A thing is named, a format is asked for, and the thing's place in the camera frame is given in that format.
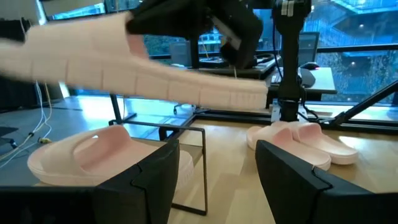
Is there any white floor cable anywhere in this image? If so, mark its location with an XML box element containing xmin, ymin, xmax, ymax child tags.
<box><xmin>0</xmin><ymin>80</ymin><xmax>53</xmax><ymax>170</ymax></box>

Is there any black aluminium table frame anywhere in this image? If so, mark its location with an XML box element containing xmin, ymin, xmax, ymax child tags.
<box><xmin>158</xmin><ymin>80</ymin><xmax>398</xmax><ymax>141</ymax></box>

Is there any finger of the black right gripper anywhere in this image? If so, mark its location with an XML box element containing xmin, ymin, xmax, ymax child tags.
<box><xmin>126</xmin><ymin>2</ymin><xmax>175</xmax><ymax>37</ymax></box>

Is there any grey rounded object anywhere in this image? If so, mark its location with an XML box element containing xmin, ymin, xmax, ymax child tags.
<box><xmin>297</xmin><ymin>68</ymin><xmax>317</xmax><ymax>88</ymax></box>

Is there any dark desk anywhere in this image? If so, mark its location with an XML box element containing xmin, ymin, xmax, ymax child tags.
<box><xmin>149</xmin><ymin>52</ymin><xmax>279</xmax><ymax>81</ymax></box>

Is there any dark computer monitor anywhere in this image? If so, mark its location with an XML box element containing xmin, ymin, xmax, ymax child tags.
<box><xmin>169</xmin><ymin>40</ymin><xmax>193</xmax><ymax>68</ymax></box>
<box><xmin>297</xmin><ymin>30</ymin><xmax>321</xmax><ymax>66</ymax></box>

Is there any black computer mouse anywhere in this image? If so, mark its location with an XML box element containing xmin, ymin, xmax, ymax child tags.
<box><xmin>299</xmin><ymin>61</ymin><xmax>321</xmax><ymax>71</ymax></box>

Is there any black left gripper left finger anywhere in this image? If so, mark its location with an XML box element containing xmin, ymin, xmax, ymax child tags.
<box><xmin>93</xmin><ymin>139</ymin><xmax>180</xmax><ymax>224</ymax></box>

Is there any pink rubber slide sandal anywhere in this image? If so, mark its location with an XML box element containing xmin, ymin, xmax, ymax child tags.
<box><xmin>289</xmin><ymin>121</ymin><xmax>359</xmax><ymax>166</ymax></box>
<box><xmin>27</xmin><ymin>124</ymin><xmax>195</xmax><ymax>187</ymax></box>
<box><xmin>0</xmin><ymin>11</ymin><xmax>269</xmax><ymax>110</ymax></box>
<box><xmin>247</xmin><ymin>125</ymin><xmax>332</xmax><ymax>171</ymax></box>

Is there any white desk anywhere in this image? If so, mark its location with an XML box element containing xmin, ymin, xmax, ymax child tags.
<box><xmin>267</xmin><ymin>67</ymin><xmax>338</xmax><ymax>110</ymax></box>

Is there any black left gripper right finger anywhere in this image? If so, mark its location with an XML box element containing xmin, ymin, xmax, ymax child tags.
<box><xmin>255</xmin><ymin>139</ymin><xmax>398</xmax><ymax>224</ymax></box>

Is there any black upright pole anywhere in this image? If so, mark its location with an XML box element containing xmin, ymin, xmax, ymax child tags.
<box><xmin>188</xmin><ymin>37</ymin><xmax>200</xmax><ymax>70</ymax></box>

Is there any black metal wire rack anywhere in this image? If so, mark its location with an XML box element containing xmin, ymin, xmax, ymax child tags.
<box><xmin>30</xmin><ymin>119</ymin><xmax>209</xmax><ymax>216</ymax></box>

